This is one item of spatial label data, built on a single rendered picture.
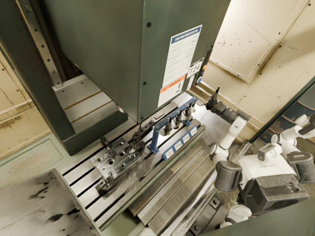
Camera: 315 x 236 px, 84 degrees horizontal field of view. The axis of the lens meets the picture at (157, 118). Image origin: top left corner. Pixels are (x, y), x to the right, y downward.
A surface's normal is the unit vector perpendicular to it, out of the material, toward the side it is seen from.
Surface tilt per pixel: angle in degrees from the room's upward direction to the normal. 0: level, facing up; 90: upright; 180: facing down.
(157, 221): 8
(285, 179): 18
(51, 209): 24
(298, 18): 90
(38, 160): 0
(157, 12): 90
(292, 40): 90
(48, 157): 0
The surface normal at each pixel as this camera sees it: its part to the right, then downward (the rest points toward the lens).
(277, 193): -0.11, -0.77
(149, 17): 0.70, 0.60
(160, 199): 0.01, -0.55
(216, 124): -0.18, -0.36
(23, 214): 0.39, -0.77
